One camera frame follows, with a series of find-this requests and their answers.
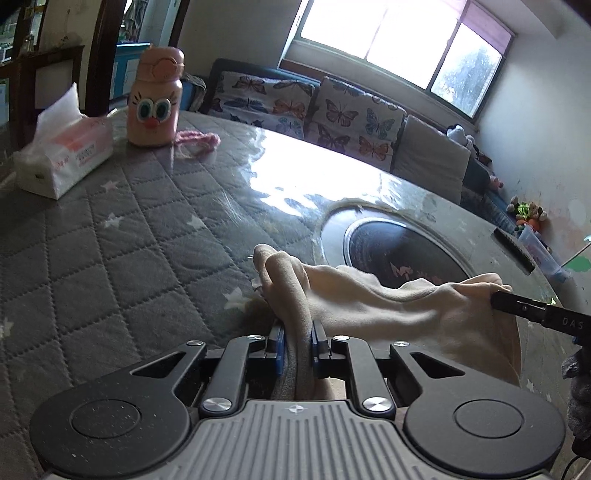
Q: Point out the white tissue pack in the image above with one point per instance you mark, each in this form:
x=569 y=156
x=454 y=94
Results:
x=60 y=157

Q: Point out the clear plastic storage bin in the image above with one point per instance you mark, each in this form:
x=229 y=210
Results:
x=542 y=251

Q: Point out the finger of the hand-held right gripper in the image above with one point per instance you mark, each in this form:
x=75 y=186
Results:
x=512 y=304

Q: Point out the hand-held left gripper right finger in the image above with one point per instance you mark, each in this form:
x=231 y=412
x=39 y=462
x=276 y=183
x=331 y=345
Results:
x=317 y=346

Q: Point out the green wall sticker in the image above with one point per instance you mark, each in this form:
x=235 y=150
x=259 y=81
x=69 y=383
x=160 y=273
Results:
x=579 y=264

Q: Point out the dark sofa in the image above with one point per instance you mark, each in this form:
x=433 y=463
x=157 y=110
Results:
x=475 y=177

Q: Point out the butterfly print cushion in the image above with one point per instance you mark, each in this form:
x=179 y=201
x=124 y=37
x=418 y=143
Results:
x=355 y=124
x=258 y=101

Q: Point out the dark wooden door frame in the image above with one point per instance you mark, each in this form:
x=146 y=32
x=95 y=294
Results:
x=99 y=55

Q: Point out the blue cabinet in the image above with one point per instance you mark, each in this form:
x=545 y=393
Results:
x=129 y=69

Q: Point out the large window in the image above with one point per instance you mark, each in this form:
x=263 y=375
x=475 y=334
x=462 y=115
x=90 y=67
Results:
x=392 y=41

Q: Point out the black remote control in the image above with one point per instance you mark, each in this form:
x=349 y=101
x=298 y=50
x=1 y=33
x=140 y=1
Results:
x=515 y=249

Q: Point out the grey sofa cushion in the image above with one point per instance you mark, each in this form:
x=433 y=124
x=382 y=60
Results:
x=431 y=157

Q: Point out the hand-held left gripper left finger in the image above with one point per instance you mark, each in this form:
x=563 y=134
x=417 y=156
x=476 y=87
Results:
x=277 y=346

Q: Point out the cream knit top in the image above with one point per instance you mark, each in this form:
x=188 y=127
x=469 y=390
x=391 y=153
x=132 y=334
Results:
x=369 y=300

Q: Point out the pile of plush toys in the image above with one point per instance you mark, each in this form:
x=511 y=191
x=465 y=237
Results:
x=526 y=212

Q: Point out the grey quilted star table cover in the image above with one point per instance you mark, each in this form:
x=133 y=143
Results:
x=115 y=258

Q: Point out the pink cartoon water bottle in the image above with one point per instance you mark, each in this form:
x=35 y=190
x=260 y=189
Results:
x=154 y=99

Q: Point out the black round induction cooker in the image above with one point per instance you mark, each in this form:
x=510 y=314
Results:
x=392 y=244

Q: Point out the purple roller blind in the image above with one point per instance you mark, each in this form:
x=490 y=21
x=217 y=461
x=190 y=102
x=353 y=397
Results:
x=487 y=18

